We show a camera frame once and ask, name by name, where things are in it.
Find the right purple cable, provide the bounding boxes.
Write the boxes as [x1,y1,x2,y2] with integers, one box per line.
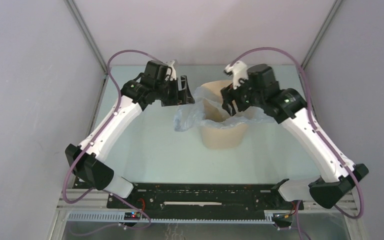
[230,46,365,220]

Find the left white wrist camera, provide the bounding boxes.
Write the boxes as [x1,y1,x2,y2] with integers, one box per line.
[165,59,179,81]

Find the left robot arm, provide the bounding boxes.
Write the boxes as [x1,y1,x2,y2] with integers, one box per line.
[65,59,195,208]

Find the beige trash bin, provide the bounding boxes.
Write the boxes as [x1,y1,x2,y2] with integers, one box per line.
[199,80,249,150]

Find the blue plastic trash bag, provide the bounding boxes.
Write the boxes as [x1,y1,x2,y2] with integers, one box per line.
[173,86,275,132]

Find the left aluminium frame post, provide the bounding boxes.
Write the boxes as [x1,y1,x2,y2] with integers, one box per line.
[64,0,108,97]

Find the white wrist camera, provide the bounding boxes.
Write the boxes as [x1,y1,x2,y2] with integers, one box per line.
[165,59,179,81]
[223,60,249,90]

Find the right aluminium frame post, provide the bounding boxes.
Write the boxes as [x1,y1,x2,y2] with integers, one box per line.
[297,0,347,97]

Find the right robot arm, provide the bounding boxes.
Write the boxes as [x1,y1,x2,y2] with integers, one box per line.
[220,60,369,209]

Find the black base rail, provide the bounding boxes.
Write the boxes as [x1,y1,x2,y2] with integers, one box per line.
[59,181,359,223]

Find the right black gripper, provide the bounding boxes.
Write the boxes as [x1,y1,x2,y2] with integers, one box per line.
[219,72,264,117]

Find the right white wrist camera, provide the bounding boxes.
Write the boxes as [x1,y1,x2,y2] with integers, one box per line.
[223,60,249,90]

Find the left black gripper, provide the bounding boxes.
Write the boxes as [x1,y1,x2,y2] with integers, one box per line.
[154,75,195,107]

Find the aluminium frame post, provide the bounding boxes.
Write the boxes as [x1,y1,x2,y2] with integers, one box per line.
[64,0,108,97]
[297,0,347,97]

